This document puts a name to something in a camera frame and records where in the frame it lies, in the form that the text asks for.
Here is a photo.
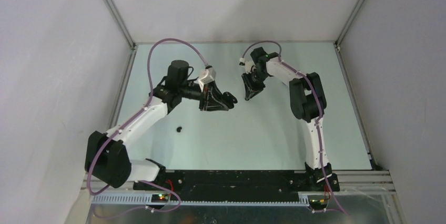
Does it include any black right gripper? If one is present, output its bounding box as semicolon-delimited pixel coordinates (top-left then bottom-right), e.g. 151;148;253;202
242;69;271;99

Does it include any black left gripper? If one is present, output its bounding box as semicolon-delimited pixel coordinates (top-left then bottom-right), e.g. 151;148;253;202
179;81;229;113

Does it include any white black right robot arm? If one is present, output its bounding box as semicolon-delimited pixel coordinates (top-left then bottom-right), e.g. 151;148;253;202
239;47;336;192

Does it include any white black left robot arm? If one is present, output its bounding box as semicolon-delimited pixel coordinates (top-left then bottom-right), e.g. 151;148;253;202
85;60;238;191

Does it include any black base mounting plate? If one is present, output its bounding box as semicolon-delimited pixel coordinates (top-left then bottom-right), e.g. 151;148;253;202
154;170;327;203

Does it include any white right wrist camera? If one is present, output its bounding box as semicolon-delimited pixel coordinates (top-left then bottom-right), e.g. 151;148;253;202
239;58;256;75

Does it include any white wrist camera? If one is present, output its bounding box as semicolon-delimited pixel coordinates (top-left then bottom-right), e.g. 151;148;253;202
197;66;216;91
239;58;256;75

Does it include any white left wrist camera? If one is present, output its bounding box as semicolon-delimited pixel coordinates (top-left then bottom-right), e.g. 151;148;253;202
197;66;216;91

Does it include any aluminium frame post right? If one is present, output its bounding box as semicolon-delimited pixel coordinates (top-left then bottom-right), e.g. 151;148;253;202
334;0;366;52

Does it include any aluminium frame post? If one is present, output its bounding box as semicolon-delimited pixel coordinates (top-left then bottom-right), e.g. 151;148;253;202
334;0;366;52
103;0;136;50

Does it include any grey slotted cable duct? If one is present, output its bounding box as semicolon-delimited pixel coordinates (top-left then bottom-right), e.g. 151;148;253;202
92;193;309;207

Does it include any aluminium frame post left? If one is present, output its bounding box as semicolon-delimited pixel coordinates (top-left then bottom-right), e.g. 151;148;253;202
103;0;136;50

